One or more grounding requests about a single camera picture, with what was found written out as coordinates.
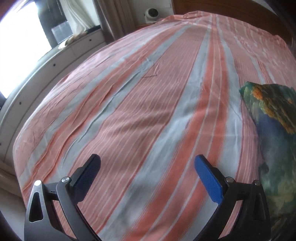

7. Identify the green patterned silk jacket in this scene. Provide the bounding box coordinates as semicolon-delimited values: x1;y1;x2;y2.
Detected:
239;82;295;240

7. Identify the white window cabinet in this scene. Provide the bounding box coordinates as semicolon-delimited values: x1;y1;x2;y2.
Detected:
1;28;106;166

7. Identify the pink striped bed sheet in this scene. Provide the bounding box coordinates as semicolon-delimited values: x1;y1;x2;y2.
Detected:
13;11;295;240

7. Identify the wooden headboard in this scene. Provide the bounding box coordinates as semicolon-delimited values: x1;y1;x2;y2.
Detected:
171;0;292;45

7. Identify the beige curtain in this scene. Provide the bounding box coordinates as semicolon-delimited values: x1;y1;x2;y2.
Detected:
94;0;135;43

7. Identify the small white fan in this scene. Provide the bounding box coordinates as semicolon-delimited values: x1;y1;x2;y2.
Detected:
144;8;159;24

